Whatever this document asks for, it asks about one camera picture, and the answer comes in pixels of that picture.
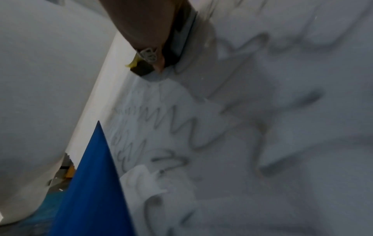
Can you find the large scribbled whiteboard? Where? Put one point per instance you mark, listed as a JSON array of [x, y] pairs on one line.
[[262, 138]]

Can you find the person's right hand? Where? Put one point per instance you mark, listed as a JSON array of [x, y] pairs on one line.
[[142, 20]]

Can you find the yellow and black whiteboard eraser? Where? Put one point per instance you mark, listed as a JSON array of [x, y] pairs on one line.
[[172, 55]]

